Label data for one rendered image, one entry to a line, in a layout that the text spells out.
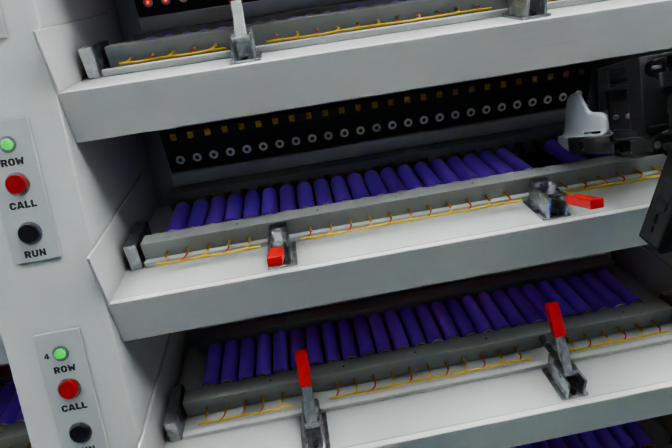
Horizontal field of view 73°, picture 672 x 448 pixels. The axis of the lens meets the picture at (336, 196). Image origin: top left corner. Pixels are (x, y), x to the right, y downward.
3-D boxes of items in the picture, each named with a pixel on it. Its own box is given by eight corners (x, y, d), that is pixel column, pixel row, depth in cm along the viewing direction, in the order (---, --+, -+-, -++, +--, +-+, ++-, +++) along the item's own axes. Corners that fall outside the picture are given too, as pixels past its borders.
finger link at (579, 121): (557, 96, 52) (624, 83, 43) (562, 148, 52) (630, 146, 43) (532, 100, 51) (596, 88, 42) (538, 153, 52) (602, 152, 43)
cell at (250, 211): (262, 202, 55) (261, 229, 49) (246, 205, 55) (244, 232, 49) (258, 188, 54) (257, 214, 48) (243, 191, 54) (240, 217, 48)
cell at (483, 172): (476, 165, 56) (500, 187, 51) (462, 168, 56) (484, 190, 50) (476, 151, 56) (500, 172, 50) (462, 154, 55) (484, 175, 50)
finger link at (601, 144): (594, 130, 47) (671, 124, 39) (596, 147, 48) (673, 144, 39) (555, 137, 47) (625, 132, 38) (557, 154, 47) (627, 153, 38)
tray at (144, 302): (727, 230, 46) (753, 142, 42) (123, 342, 43) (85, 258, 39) (599, 158, 64) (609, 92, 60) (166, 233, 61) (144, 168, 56)
